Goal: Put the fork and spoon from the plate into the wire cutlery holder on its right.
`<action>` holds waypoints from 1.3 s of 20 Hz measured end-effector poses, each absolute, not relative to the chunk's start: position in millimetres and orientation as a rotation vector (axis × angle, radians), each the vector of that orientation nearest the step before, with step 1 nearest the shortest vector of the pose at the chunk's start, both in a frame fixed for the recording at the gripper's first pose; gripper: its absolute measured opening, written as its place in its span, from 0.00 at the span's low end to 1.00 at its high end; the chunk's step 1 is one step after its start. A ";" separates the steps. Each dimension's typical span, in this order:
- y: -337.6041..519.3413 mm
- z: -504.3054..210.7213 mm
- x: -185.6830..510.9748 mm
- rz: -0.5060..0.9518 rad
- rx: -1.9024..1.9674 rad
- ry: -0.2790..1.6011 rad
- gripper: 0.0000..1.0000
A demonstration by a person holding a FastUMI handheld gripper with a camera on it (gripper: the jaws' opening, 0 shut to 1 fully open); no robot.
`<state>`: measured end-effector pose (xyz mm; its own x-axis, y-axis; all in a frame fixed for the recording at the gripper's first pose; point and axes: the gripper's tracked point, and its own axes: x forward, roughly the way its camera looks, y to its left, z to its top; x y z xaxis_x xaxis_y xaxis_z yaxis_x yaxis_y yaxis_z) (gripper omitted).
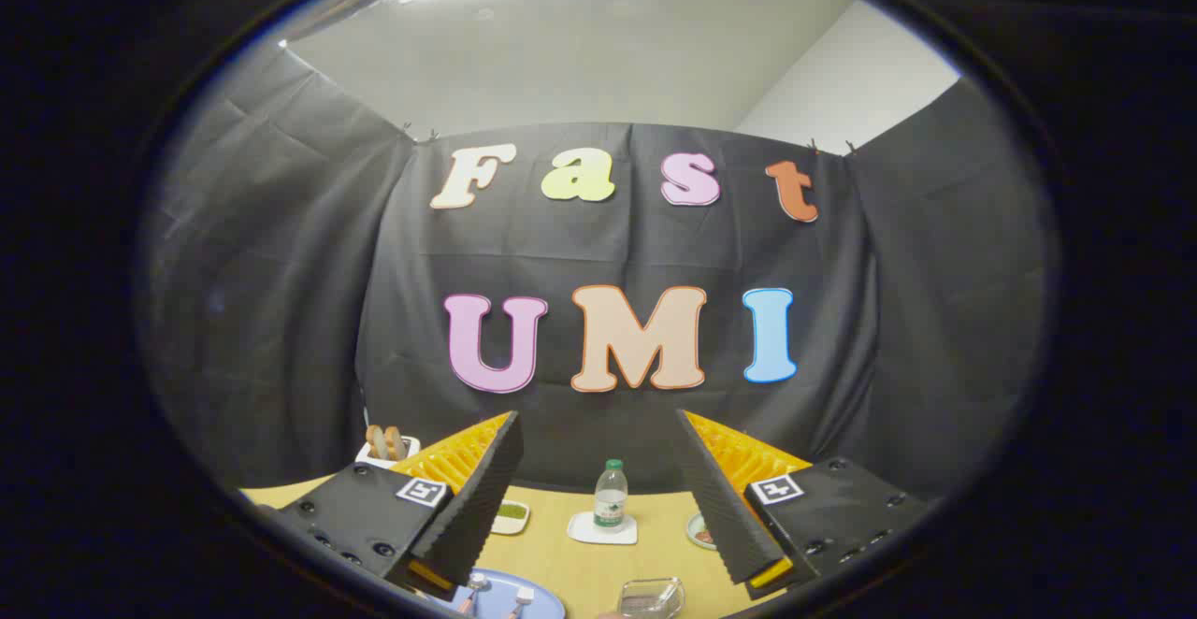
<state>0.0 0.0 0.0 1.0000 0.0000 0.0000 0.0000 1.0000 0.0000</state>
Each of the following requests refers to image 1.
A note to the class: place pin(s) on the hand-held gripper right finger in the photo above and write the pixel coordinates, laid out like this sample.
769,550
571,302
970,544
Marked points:
725,507

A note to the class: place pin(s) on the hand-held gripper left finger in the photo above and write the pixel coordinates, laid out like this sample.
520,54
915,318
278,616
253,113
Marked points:
477,497

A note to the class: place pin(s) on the green plate with meat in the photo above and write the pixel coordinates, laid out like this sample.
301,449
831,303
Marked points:
699,533

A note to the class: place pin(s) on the white divided bean dish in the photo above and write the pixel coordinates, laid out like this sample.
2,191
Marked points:
512,514

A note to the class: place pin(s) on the toasted bread slice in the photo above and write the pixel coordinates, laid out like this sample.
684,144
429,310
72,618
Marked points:
394,441
375,441

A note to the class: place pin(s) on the cream white toaster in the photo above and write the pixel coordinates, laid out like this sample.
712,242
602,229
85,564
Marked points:
379,455

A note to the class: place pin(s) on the white square coaster tray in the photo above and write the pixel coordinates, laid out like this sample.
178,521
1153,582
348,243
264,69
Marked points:
582,533

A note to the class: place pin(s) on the clear green-capped water bottle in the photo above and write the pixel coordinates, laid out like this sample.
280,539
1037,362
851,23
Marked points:
611,502

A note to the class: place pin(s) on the blue round plate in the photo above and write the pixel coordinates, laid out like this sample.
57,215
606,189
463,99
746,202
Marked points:
547,605

